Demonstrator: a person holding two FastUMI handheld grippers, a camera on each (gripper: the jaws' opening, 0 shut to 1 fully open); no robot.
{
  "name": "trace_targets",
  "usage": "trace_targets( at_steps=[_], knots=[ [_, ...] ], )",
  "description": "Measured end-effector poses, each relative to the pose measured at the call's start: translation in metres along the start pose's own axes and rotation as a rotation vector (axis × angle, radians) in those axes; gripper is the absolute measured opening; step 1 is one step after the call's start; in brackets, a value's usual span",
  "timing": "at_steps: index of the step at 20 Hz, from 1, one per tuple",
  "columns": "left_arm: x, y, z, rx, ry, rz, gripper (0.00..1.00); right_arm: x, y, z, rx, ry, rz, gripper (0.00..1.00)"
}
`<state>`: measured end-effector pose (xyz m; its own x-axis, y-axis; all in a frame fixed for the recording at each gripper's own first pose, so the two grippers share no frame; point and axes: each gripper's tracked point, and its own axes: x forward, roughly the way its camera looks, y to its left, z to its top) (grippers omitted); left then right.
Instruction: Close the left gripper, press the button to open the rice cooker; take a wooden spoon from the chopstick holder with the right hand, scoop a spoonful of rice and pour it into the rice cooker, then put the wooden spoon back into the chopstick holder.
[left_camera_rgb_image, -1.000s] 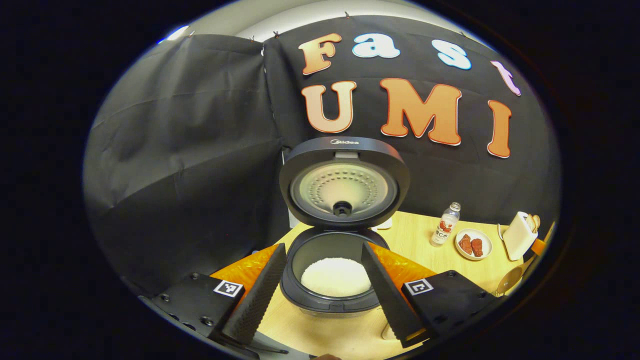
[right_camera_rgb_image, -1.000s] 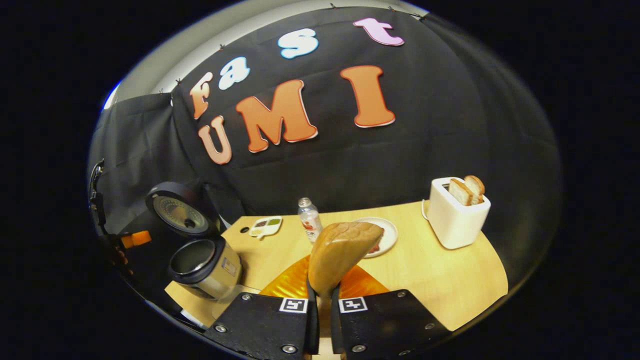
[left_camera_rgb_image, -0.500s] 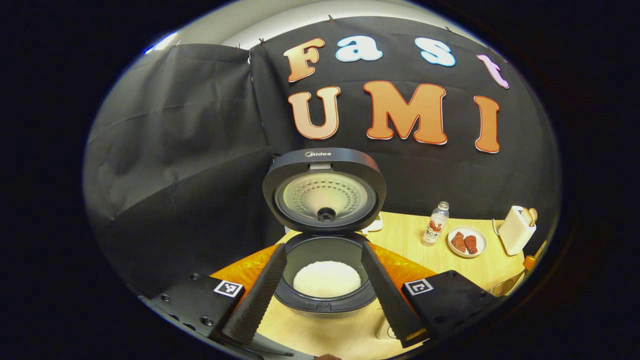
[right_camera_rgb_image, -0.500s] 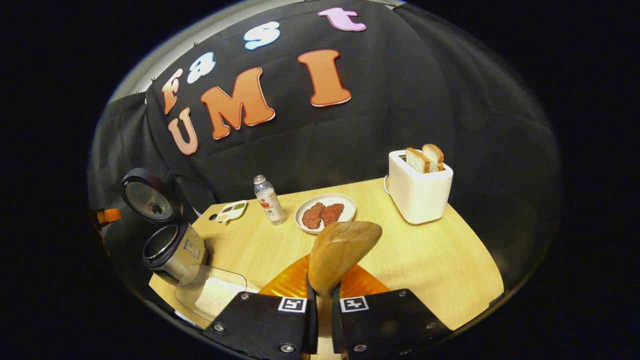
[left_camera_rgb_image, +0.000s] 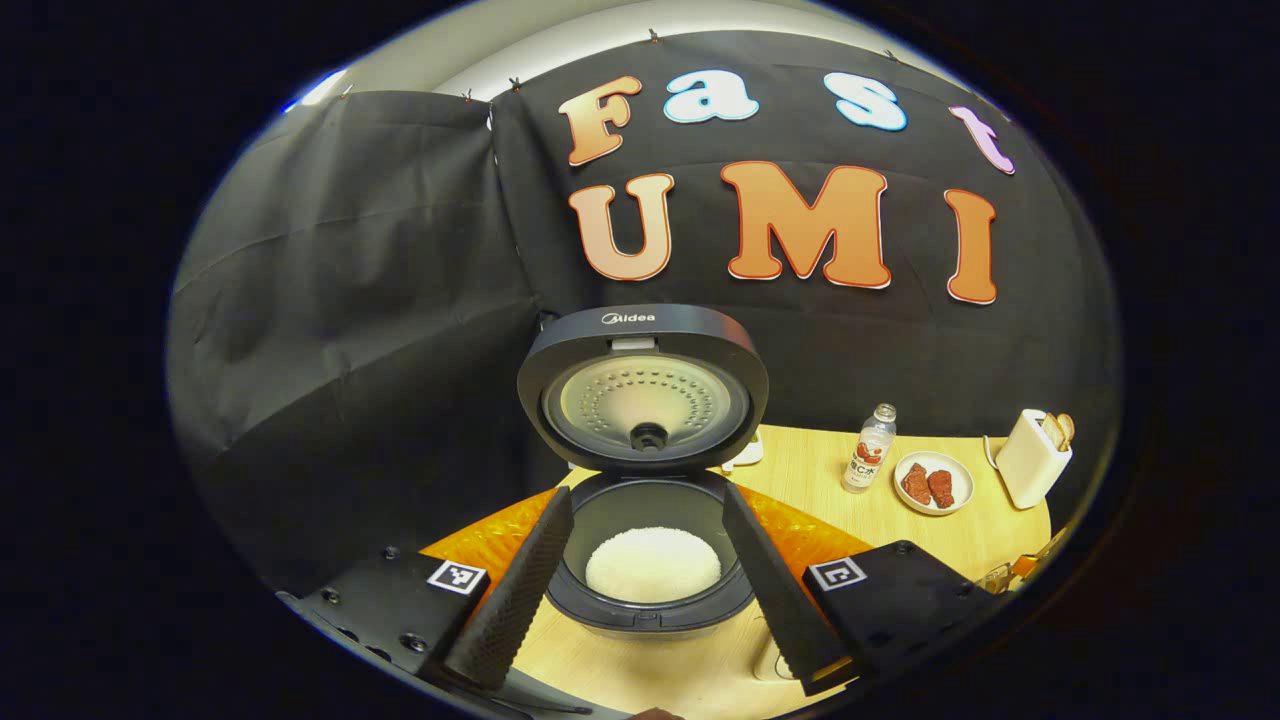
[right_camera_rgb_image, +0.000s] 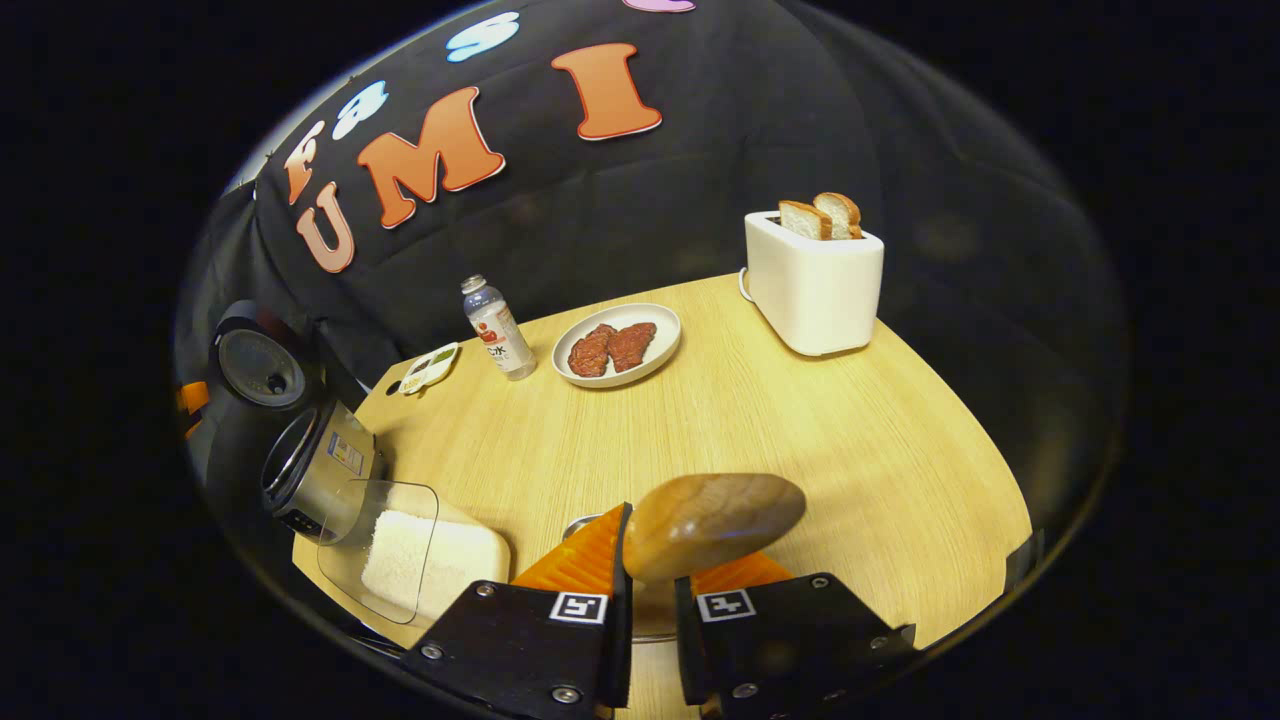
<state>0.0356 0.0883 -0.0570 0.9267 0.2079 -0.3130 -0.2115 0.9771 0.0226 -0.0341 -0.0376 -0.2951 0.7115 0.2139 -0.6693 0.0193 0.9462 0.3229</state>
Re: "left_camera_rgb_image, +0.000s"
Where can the black backdrop cloth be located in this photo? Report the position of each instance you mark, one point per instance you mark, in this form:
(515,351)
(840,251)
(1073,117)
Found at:
(350,300)

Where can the white round plate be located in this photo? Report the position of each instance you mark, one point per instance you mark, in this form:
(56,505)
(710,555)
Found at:
(958,470)

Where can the red meat slice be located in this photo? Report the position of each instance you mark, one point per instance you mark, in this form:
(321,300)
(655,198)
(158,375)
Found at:
(915,484)
(941,488)

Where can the white divided grain dish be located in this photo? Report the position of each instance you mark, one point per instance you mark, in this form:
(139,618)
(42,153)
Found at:
(745,452)

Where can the clear drink bottle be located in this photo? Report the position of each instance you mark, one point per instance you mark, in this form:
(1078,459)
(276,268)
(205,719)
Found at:
(870,448)

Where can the black rice cooker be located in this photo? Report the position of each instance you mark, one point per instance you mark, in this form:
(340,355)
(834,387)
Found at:
(640,320)

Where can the white toaster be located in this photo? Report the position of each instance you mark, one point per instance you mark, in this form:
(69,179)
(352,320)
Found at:
(1030,460)

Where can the clear glass chopstick holder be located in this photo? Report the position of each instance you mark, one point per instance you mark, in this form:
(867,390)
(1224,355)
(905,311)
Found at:
(995,578)

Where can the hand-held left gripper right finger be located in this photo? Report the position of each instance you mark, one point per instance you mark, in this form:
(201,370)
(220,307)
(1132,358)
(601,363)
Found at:
(775,600)

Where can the white rice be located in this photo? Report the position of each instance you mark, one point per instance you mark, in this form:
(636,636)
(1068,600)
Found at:
(652,563)

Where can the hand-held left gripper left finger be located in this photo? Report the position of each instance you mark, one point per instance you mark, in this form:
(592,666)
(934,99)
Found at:
(520,610)

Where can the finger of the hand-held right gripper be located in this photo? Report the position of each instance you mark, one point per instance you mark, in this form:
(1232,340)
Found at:
(1028,566)

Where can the toast slice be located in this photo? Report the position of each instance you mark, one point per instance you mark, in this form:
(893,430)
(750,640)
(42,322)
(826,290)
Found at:
(1052,430)
(1066,428)

